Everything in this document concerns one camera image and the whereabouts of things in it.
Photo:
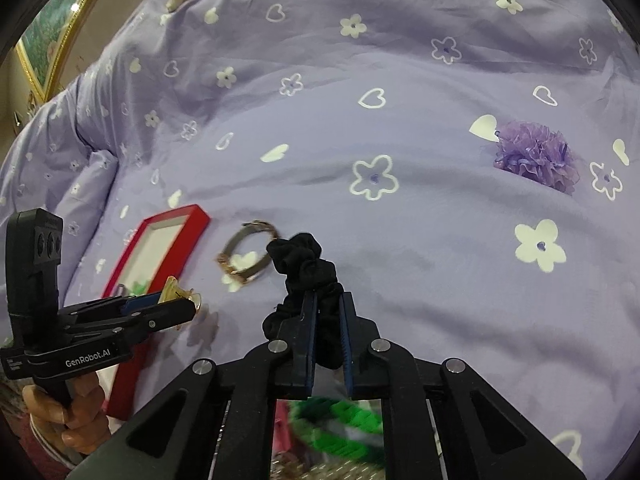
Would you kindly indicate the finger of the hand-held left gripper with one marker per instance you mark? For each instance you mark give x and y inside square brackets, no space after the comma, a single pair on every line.
[140,303]
[165,316]

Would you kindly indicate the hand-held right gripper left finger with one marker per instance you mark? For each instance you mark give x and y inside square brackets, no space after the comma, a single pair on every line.
[310,332]

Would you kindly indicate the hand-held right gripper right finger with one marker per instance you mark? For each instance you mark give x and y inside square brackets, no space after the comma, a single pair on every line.
[345,335]

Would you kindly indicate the gold hair claw clip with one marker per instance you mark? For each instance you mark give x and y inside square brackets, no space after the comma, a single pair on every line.
[178,292]

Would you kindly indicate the black scrunchie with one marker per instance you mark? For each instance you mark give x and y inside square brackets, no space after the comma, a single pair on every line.
[300,255]

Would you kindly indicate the red jewelry box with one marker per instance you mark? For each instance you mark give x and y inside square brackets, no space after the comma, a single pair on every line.
[195,220]

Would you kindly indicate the person's left hand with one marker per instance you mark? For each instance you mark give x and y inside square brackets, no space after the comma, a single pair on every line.
[80,410]

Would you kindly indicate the purple flower print blanket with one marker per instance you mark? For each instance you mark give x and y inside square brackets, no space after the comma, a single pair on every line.
[400,260]

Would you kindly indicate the gold framed painting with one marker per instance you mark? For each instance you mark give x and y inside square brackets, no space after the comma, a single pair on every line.
[55,25]

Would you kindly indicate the purple ruffled scrunchie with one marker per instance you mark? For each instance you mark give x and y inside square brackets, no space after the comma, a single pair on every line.
[535,152]

